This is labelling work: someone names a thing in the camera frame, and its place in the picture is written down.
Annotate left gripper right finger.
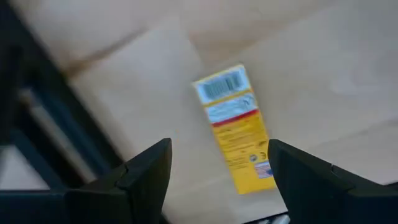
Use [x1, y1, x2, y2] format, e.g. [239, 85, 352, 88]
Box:
[267, 139, 398, 224]

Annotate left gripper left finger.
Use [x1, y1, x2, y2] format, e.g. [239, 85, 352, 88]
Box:
[0, 138, 173, 224]

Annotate yellow crayon box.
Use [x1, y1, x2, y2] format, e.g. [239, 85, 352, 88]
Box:
[192, 63, 277, 195]

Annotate black aluminium table frame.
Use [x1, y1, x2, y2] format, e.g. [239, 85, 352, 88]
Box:
[0, 0, 125, 191]

